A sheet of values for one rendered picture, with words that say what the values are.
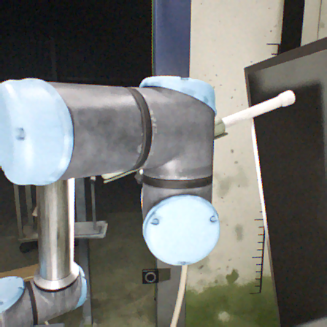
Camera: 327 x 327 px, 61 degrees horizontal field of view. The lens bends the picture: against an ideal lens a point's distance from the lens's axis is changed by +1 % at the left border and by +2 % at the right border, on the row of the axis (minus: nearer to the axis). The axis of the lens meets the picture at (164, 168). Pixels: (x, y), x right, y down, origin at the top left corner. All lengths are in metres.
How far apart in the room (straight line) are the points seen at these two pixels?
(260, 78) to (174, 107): 0.83
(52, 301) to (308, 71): 1.22
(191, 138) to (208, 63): 1.30
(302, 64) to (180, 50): 0.64
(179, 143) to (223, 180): 1.36
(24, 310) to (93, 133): 0.91
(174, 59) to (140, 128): 1.30
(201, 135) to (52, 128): 0.16
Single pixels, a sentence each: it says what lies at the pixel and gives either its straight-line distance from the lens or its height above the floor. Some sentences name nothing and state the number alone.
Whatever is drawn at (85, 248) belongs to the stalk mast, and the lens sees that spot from 1.95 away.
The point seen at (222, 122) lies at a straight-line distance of 0.65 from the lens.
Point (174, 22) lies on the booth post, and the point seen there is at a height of 1.93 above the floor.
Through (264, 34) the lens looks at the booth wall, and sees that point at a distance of 1.72.
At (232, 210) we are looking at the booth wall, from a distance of 1.71.
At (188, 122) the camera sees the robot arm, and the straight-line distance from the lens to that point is 0.30.
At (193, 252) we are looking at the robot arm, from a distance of 0.34.
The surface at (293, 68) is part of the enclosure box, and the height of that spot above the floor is 1.64.
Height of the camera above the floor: 1.47
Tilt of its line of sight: 11 degrees down
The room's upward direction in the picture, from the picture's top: straight up
